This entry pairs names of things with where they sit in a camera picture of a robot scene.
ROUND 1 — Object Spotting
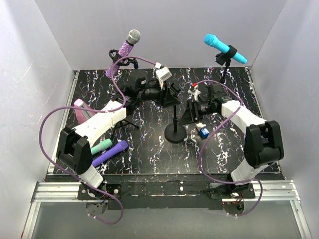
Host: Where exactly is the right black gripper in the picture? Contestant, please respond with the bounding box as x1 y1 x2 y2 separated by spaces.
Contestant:
178 99 216 124

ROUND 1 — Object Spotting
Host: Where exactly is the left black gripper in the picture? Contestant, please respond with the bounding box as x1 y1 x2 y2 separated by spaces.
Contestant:
138 79 180 109

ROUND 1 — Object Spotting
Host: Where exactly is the round base mic stand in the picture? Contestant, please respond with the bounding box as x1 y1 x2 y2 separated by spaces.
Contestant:
164 105 187 143

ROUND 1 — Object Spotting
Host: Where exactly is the black tripod mic stand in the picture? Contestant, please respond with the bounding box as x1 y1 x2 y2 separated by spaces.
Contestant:
115 119 140 129

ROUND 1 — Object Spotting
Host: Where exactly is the mint green microphone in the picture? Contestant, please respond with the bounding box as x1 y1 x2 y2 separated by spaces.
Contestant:
91 138 113 155

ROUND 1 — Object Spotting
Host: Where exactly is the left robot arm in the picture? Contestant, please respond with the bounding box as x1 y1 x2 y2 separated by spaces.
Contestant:
56 67 180 199

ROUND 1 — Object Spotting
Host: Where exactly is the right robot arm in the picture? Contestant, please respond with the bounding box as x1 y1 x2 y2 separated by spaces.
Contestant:
180 82 284 198

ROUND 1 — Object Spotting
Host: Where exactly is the right round base stand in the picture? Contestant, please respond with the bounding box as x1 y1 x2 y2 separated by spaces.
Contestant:
215 45 237 84

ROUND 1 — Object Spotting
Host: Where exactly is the cyan microphone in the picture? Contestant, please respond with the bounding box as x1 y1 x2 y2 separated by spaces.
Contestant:
204 34 247 64

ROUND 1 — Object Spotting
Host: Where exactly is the glitter purple microphone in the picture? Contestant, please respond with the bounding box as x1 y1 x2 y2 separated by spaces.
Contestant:
106 29 141 78

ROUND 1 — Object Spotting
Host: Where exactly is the black rear tripod stand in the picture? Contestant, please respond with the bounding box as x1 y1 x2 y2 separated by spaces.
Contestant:
106 49 139 78

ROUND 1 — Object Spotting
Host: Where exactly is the blue white small box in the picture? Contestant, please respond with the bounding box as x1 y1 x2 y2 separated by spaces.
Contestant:
195 122 209 139

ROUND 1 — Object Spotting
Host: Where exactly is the pink box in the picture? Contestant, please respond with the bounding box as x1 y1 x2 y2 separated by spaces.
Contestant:
73 99 96 124

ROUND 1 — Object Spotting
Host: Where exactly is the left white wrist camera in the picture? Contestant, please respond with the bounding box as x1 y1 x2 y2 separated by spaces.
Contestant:
156 67 172 89

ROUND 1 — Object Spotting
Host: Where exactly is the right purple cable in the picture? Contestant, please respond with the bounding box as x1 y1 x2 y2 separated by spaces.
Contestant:
194 79 264 221

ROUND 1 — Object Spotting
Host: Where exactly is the purple cable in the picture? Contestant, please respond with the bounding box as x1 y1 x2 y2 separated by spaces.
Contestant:
39 55 162 224
194 79 264 221

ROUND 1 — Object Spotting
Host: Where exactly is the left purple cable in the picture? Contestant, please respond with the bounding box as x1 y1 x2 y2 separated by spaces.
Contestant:
39 55 162 224

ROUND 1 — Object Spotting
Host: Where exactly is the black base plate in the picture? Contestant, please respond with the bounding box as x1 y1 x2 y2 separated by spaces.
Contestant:
78 174 255 210

